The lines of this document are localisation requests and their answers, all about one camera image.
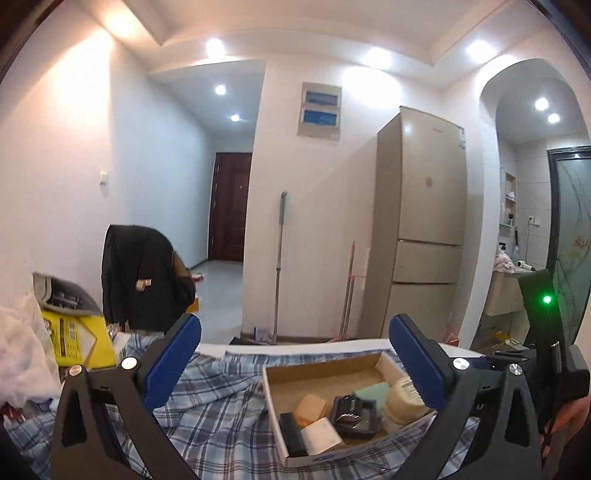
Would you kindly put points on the grey electrical panel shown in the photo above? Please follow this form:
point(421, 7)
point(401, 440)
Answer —
point(318, 110)

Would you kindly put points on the brown garment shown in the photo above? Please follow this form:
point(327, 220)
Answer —
point(180, 265)

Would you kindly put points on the black box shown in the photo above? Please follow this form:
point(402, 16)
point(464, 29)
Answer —
point(293, 434)

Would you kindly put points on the cream round tub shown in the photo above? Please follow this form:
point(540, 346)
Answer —
point(406, 401)

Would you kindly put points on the green card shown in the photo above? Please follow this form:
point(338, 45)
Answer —
point(374, 394)

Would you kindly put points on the beige refrigerator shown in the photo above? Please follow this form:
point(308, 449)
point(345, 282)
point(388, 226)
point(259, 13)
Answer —
point(415, 207)

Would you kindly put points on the frosted glass door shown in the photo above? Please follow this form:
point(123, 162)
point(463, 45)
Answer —
point(572, 240)

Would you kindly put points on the grey packet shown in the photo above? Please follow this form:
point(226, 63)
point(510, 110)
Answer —
point(64, 293)

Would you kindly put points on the black jacket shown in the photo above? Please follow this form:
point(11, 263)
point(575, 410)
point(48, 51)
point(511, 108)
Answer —
point(134, 258)

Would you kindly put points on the pink cloth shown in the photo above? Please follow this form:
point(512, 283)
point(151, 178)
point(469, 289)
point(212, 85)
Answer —
point(504, 262)

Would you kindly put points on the shallow cardboard box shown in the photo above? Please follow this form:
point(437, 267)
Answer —
point(323, 369)

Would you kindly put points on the white plastic bag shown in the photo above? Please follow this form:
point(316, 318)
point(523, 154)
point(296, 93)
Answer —
point(23, 350)

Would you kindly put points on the person's right hand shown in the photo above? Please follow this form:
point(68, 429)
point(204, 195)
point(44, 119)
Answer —
point(572, 415)

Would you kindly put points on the small cardboard box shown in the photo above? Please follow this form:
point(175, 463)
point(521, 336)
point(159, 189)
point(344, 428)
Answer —
point(194, 305)

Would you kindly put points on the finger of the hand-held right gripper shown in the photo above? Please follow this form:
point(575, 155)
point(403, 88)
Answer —
point(512, 356)

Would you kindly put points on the black small packet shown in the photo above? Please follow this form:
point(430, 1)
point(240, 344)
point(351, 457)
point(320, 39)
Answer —
point(358, 417)

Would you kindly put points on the beige tag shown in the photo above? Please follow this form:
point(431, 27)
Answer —
point(144, 285)

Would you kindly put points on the white box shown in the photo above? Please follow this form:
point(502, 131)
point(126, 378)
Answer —
point(323, 436)

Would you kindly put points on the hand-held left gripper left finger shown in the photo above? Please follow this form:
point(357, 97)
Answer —
point(173, 360)

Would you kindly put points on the dark red wooden door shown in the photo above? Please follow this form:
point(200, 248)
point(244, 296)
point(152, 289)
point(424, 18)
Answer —
point(228, 207)

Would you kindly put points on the washbasin cabinet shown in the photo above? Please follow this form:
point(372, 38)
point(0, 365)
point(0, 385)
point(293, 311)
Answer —
point(503, 295)

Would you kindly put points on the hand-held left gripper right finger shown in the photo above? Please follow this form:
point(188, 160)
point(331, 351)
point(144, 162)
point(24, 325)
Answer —
point(415, 364)

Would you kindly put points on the blue plaid cloth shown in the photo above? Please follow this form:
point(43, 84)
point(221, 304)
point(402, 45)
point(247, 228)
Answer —
point(221, 415)

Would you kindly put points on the white hair dryer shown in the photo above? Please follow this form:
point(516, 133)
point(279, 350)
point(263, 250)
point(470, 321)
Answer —
point(525, 264)

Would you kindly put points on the wall niche shelf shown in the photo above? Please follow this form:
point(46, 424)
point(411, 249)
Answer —
point(509, 198)

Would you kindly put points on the orange translucent plastic case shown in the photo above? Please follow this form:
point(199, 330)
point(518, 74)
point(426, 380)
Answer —
point(311, 408)

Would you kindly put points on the yellow bag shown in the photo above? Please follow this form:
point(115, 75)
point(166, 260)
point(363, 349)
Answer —
point(78, 337)

